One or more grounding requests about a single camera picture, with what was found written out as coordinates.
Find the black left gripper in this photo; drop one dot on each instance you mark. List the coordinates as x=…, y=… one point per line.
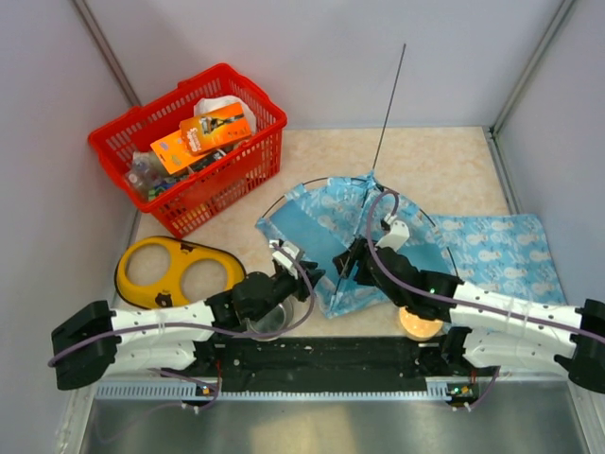
x=301, y=286

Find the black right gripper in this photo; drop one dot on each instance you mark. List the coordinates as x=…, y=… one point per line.
x=357, y=254

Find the blue patterned pet tent fabric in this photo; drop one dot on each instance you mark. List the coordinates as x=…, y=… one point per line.
x=321, y=227

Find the thin black tent pole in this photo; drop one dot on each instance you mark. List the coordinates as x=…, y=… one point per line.
x=378, y=148

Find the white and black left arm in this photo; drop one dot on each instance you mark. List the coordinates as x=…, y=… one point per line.
x=99, y=341

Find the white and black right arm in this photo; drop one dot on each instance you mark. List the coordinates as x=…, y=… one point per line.
x=490, y=329

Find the stainless steel pet bowl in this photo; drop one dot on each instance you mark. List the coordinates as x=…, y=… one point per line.
x=278, y=319

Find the yellow double pet bowl holder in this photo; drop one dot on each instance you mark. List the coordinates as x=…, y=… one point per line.
x=163, y=272

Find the blue patterned tent mat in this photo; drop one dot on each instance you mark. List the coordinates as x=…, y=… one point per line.
x=506, y=254

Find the orange round lid jar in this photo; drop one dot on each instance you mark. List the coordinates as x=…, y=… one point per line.
x=416, y=328

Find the black instant noodle cup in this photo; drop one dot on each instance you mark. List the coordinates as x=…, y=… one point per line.
x=211, y=158

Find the blue green scouring pad pack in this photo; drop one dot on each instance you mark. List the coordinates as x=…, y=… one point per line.
x=157, y=190

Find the red plastic shopping basket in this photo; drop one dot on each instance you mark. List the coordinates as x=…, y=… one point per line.
x=185, y=206

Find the orange Gillette razor box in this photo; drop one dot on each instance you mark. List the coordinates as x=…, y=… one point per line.
x=219, y=128

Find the orange Scrub Daddy sponge pack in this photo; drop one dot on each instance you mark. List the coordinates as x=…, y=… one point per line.
x=173, y=153

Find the clear plastic bottle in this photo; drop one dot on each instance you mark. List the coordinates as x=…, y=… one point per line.
x=142, y=176

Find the white plastic bag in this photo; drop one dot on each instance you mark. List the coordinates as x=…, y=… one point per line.
x=206, y=105

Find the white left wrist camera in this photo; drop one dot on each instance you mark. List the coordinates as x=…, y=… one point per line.
x=285, y=254

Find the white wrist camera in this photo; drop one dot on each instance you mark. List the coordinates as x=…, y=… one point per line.
x=397, y=233
x=285, y=254

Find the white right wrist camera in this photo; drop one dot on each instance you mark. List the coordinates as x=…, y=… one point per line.
x=397, y=233

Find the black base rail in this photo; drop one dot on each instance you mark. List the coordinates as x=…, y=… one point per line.
x=321, y=365

